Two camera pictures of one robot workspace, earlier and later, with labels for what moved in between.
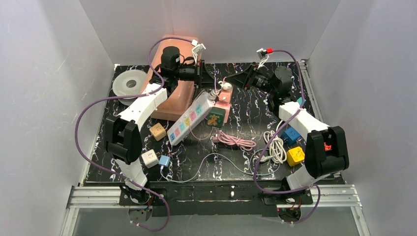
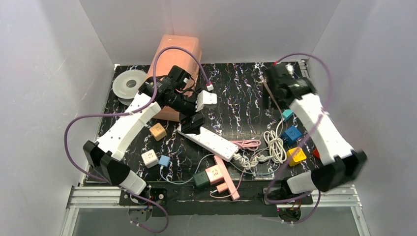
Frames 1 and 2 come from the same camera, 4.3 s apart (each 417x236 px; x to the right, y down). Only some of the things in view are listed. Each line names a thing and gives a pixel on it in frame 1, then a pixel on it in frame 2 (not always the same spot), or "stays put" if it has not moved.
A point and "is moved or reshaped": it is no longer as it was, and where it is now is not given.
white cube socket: (150, 158) stays put
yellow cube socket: (295, 156) stays put
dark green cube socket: (216, 117) → (201, 180)
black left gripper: (199, 74) → (192, 120)
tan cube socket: (158, 131) stays put
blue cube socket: (290, 135) stays put
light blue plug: (164, 161) stays put
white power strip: (188, 120) is moved or reshaped
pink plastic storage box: (178, 96) stays put
